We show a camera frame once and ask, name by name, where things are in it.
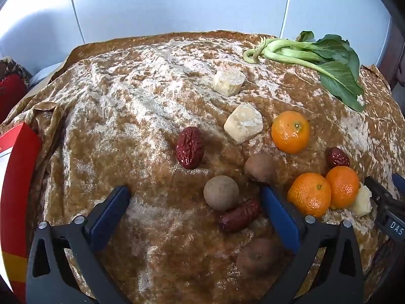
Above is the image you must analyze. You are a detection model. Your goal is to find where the pale tofu chunk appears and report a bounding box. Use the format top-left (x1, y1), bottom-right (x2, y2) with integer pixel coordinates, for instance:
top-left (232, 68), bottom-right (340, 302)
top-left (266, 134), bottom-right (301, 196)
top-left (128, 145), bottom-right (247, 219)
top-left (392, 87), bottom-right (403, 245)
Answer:
top-left (223, 103), bottom-right (264, 144)
top-left (212, 69), bottom-right (247, 96)

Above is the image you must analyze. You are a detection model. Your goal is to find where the red and white box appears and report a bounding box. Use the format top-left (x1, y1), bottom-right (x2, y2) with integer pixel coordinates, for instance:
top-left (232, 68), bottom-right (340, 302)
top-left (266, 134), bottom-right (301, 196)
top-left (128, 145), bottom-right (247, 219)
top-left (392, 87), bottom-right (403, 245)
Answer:
top-left (0, 122), bottom-right (44, 304)

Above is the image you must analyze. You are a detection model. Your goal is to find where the golden velvet cloth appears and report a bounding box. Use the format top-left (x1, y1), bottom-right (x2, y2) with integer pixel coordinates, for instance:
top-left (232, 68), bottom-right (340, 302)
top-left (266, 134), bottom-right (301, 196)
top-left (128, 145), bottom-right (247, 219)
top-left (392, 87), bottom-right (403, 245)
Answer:
top-left (0, 32), bottom-right (405, 304)

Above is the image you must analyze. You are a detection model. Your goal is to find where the orange mandarin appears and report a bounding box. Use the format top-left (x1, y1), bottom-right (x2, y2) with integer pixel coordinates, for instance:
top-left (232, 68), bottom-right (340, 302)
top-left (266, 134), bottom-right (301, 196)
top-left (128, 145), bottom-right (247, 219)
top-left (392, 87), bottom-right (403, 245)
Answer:
top-left (287, 173), bottom-right (332, 218)
top-left (325, 165), bottom-right (360, 210)
top-left (271, 110), bottom-right (311, 154)

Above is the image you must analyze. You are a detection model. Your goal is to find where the brown round longan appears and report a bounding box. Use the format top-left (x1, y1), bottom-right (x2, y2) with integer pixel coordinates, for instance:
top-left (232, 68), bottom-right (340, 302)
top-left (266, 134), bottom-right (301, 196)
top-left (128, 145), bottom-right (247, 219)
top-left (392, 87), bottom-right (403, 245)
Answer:
top-left (244, 153), bottom-right (278, 183)
top-left (236, 237), bottom-right (280, 278)
top-left (203, 175), bottom-right (240, 212)

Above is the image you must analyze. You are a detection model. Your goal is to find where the dark wooden furniture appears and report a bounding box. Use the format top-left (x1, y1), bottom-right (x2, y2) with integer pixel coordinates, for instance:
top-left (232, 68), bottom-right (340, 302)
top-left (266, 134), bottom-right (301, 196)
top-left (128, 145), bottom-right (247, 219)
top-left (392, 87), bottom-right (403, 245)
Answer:
top-left (388, 16), bottom-right (405, 87)

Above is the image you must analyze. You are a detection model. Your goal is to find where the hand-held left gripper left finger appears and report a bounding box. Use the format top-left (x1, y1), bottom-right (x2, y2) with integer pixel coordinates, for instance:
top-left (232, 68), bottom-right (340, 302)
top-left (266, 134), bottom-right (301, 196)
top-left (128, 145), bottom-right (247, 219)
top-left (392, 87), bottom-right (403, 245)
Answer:
top-left (26, 185), bottom-right (131, 304)

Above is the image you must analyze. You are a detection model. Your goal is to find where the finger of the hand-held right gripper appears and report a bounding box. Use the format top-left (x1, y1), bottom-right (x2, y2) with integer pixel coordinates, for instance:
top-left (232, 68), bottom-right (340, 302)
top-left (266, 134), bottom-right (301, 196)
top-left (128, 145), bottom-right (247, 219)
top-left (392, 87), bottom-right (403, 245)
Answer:
top-left (392, 173), bottom-right (405, 194)
top-left (364, 176), bottom-right (400, 211)

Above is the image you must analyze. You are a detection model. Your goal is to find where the red patterned cushion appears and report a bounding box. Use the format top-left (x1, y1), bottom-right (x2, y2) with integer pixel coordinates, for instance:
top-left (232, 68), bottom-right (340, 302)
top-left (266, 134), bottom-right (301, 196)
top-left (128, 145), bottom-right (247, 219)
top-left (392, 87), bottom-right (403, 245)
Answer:
top-left (0, 56), bottom-right (31, 124)

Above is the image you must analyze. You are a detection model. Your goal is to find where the green bok choy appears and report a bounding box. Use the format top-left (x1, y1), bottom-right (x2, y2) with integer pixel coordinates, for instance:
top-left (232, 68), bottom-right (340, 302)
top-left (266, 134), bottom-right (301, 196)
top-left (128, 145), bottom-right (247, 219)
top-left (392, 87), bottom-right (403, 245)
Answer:
top-left (243, 31), bottom-right (367, 113)

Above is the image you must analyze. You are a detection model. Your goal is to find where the small wrinkled red date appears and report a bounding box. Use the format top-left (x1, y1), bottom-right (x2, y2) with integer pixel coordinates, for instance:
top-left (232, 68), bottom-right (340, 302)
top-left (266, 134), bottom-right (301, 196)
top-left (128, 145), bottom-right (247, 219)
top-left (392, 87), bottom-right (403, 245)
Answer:
top-left (327, 147), bottom-right (350, 168)

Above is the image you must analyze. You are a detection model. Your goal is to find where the large wrinkled red date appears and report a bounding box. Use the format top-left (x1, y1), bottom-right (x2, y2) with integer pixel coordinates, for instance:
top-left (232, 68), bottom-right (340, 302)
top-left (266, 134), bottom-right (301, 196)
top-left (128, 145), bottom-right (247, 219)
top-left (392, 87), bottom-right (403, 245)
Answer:
top-left (175, 126), bottom-right (205, 170)

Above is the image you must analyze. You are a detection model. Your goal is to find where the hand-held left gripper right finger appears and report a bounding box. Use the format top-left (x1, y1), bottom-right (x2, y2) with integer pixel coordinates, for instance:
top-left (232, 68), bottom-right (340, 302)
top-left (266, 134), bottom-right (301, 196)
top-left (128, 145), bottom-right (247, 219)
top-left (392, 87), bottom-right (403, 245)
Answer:
top-left (259, 185), bottom-right (366, 304)

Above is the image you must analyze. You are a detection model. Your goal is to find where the pale sugarcane chunk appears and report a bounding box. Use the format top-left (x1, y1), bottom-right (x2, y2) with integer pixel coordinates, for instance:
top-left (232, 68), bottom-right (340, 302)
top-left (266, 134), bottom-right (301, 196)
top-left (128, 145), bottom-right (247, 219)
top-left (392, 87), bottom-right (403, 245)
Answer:
top-left (350, 182), bottom-right (374, 217)

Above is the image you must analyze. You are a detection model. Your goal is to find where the long wrinkled red date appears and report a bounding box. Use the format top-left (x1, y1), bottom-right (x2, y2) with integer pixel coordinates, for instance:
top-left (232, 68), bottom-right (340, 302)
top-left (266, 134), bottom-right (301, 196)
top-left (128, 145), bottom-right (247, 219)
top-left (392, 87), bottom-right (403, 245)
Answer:
top-left (217, 199), bottom-right (262, 233)

